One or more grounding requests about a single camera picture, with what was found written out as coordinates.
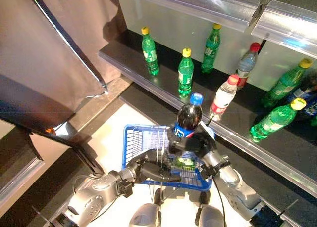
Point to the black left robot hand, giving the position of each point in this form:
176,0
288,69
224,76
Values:
158,171

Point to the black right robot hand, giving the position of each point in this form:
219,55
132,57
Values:
195,145

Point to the blue plastic shopping basket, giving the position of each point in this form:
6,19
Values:
138,143

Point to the water bottle red cap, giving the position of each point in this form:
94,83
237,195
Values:
224,96
246,63

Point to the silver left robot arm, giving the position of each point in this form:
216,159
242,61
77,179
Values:
99,187

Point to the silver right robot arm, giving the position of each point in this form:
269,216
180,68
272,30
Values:
230,177

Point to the green Sprite bottle yellow cap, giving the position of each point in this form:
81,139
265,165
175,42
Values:
210,49
284,86
183,161
275,120
149,54
185,73

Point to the silver left robot leg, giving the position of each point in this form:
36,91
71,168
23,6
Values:
144,212

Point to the black shelf base plinth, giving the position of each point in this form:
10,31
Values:
247,167

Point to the small orange object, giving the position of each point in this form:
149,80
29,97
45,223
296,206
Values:
50,131

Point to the dark shelving unit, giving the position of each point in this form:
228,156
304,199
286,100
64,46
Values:
24,152

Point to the grey fabric curtain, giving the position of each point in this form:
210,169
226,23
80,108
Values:
49,39

